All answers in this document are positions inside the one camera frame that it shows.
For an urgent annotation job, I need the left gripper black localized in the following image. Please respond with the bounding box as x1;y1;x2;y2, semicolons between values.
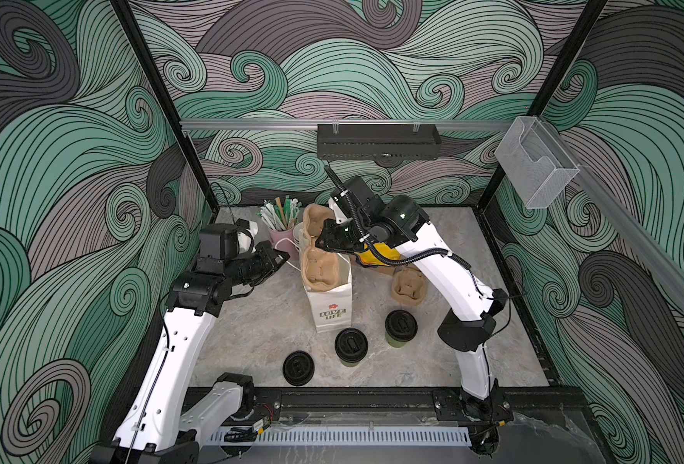
221;242;287;288

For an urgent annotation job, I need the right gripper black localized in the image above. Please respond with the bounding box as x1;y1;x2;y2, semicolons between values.
316;218;376;253

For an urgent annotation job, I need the brown pulp cup carrier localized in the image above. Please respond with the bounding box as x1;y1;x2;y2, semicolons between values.
300;204;342;292
390;266;428;307

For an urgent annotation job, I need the black cup lid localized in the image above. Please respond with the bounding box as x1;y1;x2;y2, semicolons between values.
384;309;418;343
334;328;369;362

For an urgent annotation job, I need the green paper coffee cup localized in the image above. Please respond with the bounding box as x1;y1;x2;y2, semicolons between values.
386;336;408;348

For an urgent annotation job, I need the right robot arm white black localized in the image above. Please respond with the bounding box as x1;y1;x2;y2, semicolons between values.
315;165;509;401

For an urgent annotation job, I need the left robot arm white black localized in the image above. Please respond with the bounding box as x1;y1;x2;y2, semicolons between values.
90;220;290;463

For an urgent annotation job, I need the yellow napkin stack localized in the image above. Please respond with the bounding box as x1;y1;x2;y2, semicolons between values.
356;243;401;267

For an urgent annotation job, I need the pink holder with straws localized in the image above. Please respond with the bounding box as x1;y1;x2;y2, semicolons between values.
258;196;301;260

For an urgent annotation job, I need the white paper gift bag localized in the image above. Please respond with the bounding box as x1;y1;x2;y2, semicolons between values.
302;253;353;334

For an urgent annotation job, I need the stack of black cup lids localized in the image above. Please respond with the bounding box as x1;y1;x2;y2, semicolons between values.
282;351;315;387

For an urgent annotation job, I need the black wall tray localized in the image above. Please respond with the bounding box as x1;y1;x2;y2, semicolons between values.
317;123;442;162

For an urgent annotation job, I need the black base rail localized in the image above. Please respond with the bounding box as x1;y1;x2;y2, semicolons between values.
184;385;581;421

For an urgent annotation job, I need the white slotted cable duct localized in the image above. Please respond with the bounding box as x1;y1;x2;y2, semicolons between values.
234;426;471;448

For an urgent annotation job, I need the clear acrylic wall holder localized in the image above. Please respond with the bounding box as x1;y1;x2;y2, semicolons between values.
496;116;580;210

